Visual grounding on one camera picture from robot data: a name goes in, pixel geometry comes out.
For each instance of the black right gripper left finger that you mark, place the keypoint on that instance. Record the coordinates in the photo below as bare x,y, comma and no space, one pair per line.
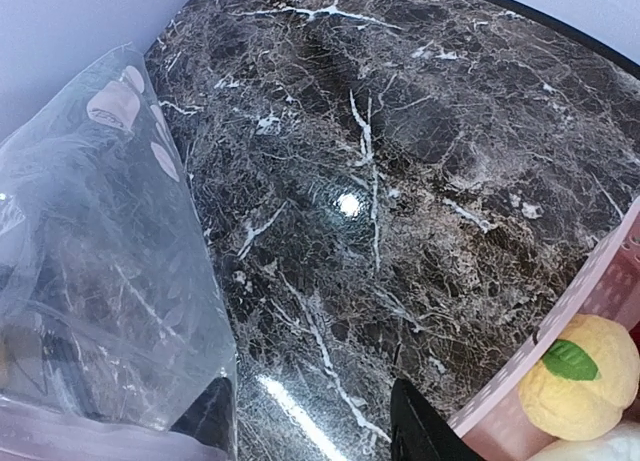
211,418

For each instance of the smooth white radish toy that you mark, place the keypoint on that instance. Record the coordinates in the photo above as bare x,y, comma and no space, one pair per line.
619,444

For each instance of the clear zip top bag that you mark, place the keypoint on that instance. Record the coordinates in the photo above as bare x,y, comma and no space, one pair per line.
112,321

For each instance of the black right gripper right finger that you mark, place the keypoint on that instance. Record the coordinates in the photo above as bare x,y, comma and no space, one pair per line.
418,431

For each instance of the yellow peach toy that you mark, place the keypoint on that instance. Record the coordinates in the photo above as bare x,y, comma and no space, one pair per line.
583,383

